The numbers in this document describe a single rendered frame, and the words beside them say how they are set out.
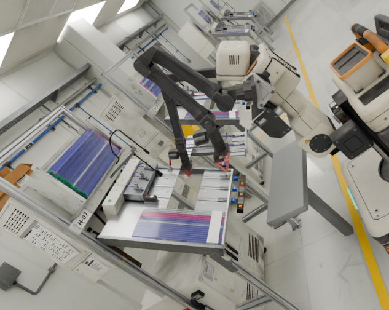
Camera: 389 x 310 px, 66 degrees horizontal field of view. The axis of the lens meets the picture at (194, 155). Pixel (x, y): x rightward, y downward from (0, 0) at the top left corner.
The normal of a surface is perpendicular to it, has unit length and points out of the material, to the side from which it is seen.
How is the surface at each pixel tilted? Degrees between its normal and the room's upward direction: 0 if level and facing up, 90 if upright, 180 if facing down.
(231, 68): 90
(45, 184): 90
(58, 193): 90
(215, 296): 90
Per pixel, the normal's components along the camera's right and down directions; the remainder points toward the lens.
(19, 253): 0.64, -0.56
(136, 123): -0.18, 0.55
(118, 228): -0.09, -0.83
